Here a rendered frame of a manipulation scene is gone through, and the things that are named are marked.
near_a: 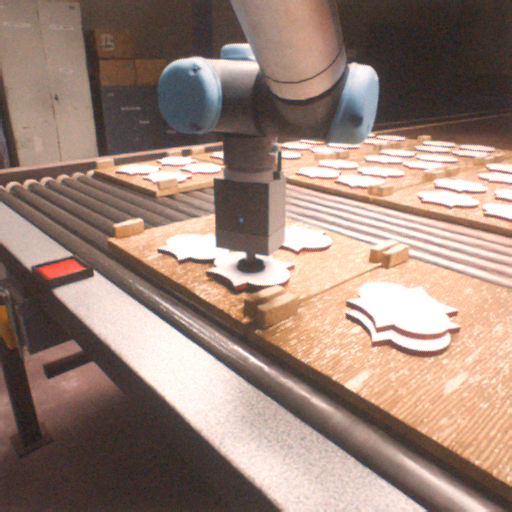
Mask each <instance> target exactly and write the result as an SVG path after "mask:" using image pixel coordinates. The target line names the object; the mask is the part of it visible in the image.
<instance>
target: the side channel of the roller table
mask: <svg viewBox="0 0 512 512"><path fill-rule="evenodd" d="M507 113H508V110H494V111H485V112H476V113H467V114H459V115H449V116H441V117H432V118H423V119H414V120H406V121H396V122H388V123H380V124H373V126H372V128H371V132H380V131H385V130H387V131H388V130H393V128H396V129H402V127H410V126H416V125H417V126H419V125H423V124H424V125H426V124H434V123H441V122H448V121H455V120H457V121H458V120H464V119H469V118H478V117H486V116H494V115H501V114H507ZM294 141H301V140H294V139H285V138H277V143H278V144H279V143H287V142H294ZM201 146H202V147H205V154H206V153H214V152H222V151H223V142H218V143H210V144H200V145H192V146H183V147H174V149H165V150H157V151H147V152H139V153H130V154H121V155H112V156H104V157H94V158H86V160H77V161H68V162H60V163H50V164H42V165H33V166H24V167H16V168H7V169H0V185H1V186H3V187H4V188H5V185H6V184H7V183H8V182H18V183H20V184H21V185H22V183H23V182H24V181H25V180H35V181H38V182H39V181H40V179H42V178H44V177H46V178H51V179H55V177H56V176H60V174H62V176H63V174H64V176H68V177H70V176H71V174H72V173H74V172H76V173H83V174H85V173H86V172H87V171H93V169H97V168H96V163H95V162H96V161H103V159H113V162H114V166H122V165H130V164H138V162H145V161H154V160H161V159H163V158H167V156H166V152H171V151H178V150H179V151H181V152H182V157H188V156H190V148H193V147H201Z"/></svg>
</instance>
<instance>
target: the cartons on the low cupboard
mask: <svg viewBox="0 0 512 512"><path fill-rule="evenodd" d="M88 33H89V40H90V51H91V57H92V58H93V59H92V66H93V79H94V83H95V86H97V87H106V86H116V85H158V81H159V79H160V76H161V74H162V72H163V70H165V69H166V68H167V60H144V59H133V53H132V45H131V36H130V32H129V31H112V30H102V29H94V30H93V31H89V32H88Z"/></svg>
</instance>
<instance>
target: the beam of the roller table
mask: <svg viewBox="0 0 512 512"><path fill-rule="evenodd" d="M71 255H73V254H71V253H70V252H68V251H67V250H66V249H64V248H63V247H60V246H59V244H58V243H56V242H55V241H54V240H52V239H51V238H49V237H48V236H47V235H45V234H44V233H43V232H41V231H40V230H37V229H36V228H35V226H33V225H32V224H30V223H29V222H28V221H26V220H25V219H24V218H22V217H21V216H19V215H18V214H17V213H14V212H13V211H12V210H10V209H9V207H7V206H6V205H5V204H3V203H2V202H1V201H0V261H1V262H2V264H3V265H4V266H5V267H6V268H7V269H8V270H9V271H10V272H11V273H12V274H13V276H14V277H15V278H17V279H18V280H19V282H20V283H21V284H22V285H23V286H24V287H25V288H26V289H27V290H28V291H29V293H30V294H31V295H32V296H33V297H34V299H35V300H36V301H38V302H39V303H40V304H41V305H42V306H43V307H44V308H45V310H46V311H47V312H48V313H49V314H50V316H51V317H52V318H53V319H54V320H55V321H56V322H57V323H59V324H60V325H61V327H62V328H63V329H64V330H65V331H66V333H67V334H68V335H69V336H70V337H71V338H72V339H73V340H74V341H75V342H76V344H78V345H79V346H80V347H81V348H82V350H83V351H84V352H85V353H86V354H87V355H88V356H89V357H90V358H91V359H92V361H93V362H94V363H96V364H97V365H98V367H99V368H100V369H101V370H102V371H103V372H104V373H105V374H106V375H107V377H108V378H109V379H110V380H111V381H112V382H114V384H115V385H116V386H117V387H118V388H119V389H120V390H121V391H122V392H123V394H124V395H125V396H126V397H127V398H128V399H129V400H130V401H131V402H132V403H133V404H134V405H135V406H136V407H137V408H138V409H139V411H140V412H141V413H142V414H143V415H144V416H145V417H147V419H148V420H149V421H150V422H151V423H152V424H153V425H154V426H155V428H156V429H157V430H158V431H159V432H160V433H161V434H162V435H164V437H165V438H166V439H167V440H168V441H169V442H170V443H171V445H172V446H173V447H174V448H175V449H176V450H177V451H178V452H180V453H181V454H182V456H183V457H184V458H185V459H186V460H187V462H188V463H189V464H190V465H191V466H192V467H193V468H194V469H196V470H197V471H198V472H199V473H200V474H201V475H202V478H203V479H204V480H205V481H206V482H207V483H208V484H209V485H210V486H211V487H213V488H214V489H215V490H216V491H217V492H218V494H219V495H220V496H221V498H222V499H223V500H224V501H225V502H226V503H227V504H228V505H230V506H231V507H232V508H233V509H234V511H235V512H429V511H427V510H425V509H424V508H422V507H421V506H420V505H418V504H417V503H415V502H414V500H413V499H411V498H410V497H409V496H406V495H405V494H403V493H402V492H401V491H399V490H398V489H396V488H395V487H394V486H392V485H391V484H390V483H387V482H386V481H384V480H383V479H382V478H380V476H379V475H378V474H376V473H375V472H373V471H372V470H371V469H368V468H367V467H366V466H364V465H363V464H361V463H360V462H359V461H357V460H356V459H354V458H353V457H352V456H349V455H348V454H347V452H345V451H344V450H342V449H341V448H340V447H338V446H337V445H336V444H334V443H332V442H330V441H329V440H328V439H326V438H325V437H323V436H322V435H321V434H319V433H318V432H317V430H314V429H313V428H311V427H310V426H309V425H307V424H306V423H305V422H303V421H302V420H300V419H299V418H297V417H295V416H294V415H293V414H291V413H290V412H288V411H287V409H286V408H284V407H283V406H280V405H279V404H278V403H276V402H275V401H274V400H272V399H271V398H269V397H268V396H267V395H264V394H263V393H262V392H260V390H259V389H257V388H256V387H255V386H253V385H252V384H249V383H248V382H247V381H245V380H244V379H243V378H241V377H240V376H238V375H237V374H236V372H233V371H232V370H231V369H229V368H228V367H226V366H225V365H224V364H222V363H221V362H220V361H217V360H216V359H214V358H213V356H212V355H210V354H209V353H207V352H206V351H205V350H202V349H201V348H200V347H198V346H197V345H195V344H194V343H193V342H191V340H190V339H189V338H186V337H185V336H183V335H182V334H181V333H179V332H178V331H176V330H175V329H174V328H172V327H170V326H169V324H167V323H166V322H164V321H163V320H162V319H160V318H159V317H158V316H156V315H154V314H152V313H151V312H150V311H148V310H147V308H146V307H144V306H143V305H141V304H140V303H139V302H136V301H135V300H133V299H132V298H131V297H129V296H128V295H127V293H125V292H124V291H122V290H121V289H119V288H117V287H116V286H115V285H113V284H112V283H110V282H109V281H108V280H106V279H105V277H103V276H101V275H100V274H98V273H97V272H96V271H94V276H92V277H89V279H87V278H86V280H81V281H78V282H74V283H71V284H67V285H64V286H61V287H56V288H53V289H49V290H48V289H47V288H46V287H45V286H43V285H42V284H41V283H40V282H39V281H37V279H36V278H35V277H34V276H33V275H32V271H31V266H33V265H37V264H42V263H45V261H49V260H54V259H58V258H63V257H67V256H71Z"/></svg>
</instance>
